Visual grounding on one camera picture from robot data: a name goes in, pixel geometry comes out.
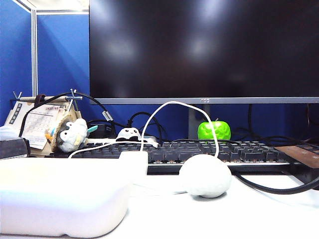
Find black white octopus plush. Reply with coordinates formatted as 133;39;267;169
115;127;142;143

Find black tissue box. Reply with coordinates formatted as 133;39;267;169
0;137;31;160

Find grey monitor stand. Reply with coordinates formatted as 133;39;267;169
188;104;210;140

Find white charger block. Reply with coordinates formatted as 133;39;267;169
119;151;149;176

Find white power strip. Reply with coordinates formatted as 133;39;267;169
85;135;160;148

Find black power adapter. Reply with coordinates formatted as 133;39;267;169
87;120;117;139

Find green apple toy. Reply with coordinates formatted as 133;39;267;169
197;119;232;141

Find white brain squeeze toy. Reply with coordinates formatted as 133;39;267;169
178;153;233;199

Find black computer monitor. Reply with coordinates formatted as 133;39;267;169
89;0;319;105

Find grey white penguin plush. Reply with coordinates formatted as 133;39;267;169
55;118;89;153

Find black mechanical keyboard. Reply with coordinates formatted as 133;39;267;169
49;140;300;175

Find blue office partition panel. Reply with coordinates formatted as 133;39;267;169
0;0;32;126
37;14;91;125

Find wooden desk calendar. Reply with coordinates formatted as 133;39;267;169
4;95;83;158

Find white plastic bin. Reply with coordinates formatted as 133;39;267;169
0;157;137;239

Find brown card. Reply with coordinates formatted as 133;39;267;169
274;145;319;169

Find white tissue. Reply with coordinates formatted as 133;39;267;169
0;125;20;141

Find black desk device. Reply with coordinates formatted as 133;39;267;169
290;149;319;184

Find thin white cable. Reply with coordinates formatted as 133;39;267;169
68;100;220;159

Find black plug cable loop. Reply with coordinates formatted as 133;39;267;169
126;112;166;144

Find black cable with label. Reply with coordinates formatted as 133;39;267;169
19;92;117;138

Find thin black monitor cable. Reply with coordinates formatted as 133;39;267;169
247;104;253;136

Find thick black cable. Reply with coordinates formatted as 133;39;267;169
233;171;319;195

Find aluminium partition post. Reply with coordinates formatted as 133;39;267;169
30;7;39;97

